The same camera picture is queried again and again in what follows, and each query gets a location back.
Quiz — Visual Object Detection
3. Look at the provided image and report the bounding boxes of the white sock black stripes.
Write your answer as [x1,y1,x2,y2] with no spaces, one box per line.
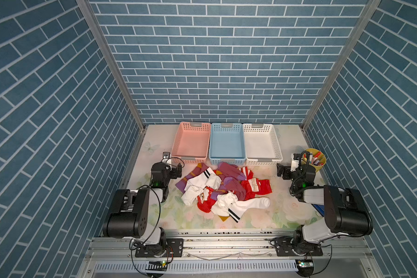
[181,168,221,206]

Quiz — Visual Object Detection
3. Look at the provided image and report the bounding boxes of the yellow pen cup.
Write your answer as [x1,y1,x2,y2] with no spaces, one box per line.
[306,148,327,172]

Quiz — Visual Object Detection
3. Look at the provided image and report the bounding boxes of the red white sock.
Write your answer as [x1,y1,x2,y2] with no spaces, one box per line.
[241,178,272,200]

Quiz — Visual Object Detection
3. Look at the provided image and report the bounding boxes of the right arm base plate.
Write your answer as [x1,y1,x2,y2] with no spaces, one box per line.
[269,236,323,257]

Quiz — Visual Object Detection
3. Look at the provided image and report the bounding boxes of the red striped sock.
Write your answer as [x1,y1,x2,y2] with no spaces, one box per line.
[240,166,254,180]

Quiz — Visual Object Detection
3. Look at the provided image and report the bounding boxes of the pink plastic basket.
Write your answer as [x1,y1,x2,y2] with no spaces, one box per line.
[171,122,211,164]

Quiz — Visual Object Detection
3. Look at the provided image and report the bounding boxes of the light blue plastic basket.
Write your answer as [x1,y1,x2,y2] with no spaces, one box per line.
[208,123,246,166]

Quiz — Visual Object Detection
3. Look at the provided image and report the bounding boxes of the white sock front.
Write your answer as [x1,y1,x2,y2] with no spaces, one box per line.
[211,192,271,222]

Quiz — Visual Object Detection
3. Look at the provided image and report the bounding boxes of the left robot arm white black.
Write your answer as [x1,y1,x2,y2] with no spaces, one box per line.
[103,161,185,252]

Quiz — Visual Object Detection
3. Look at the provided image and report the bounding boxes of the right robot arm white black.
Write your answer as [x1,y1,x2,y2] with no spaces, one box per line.
[270,151,374,257]

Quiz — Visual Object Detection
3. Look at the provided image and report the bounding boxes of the purple sock in pile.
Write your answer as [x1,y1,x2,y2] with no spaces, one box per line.
[210,162,246,201]

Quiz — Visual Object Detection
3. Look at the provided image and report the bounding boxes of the white plastic basket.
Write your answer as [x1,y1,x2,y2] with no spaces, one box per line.
[243,123,283,166]

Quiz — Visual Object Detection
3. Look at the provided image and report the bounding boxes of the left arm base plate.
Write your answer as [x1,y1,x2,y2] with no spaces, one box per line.
[134,238,184,258]

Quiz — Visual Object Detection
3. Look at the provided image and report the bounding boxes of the purple striped sock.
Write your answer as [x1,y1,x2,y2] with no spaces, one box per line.
[176,163,208,193]

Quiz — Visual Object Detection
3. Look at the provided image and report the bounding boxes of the red sock front left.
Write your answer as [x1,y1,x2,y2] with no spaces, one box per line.
[197,186,216,213]

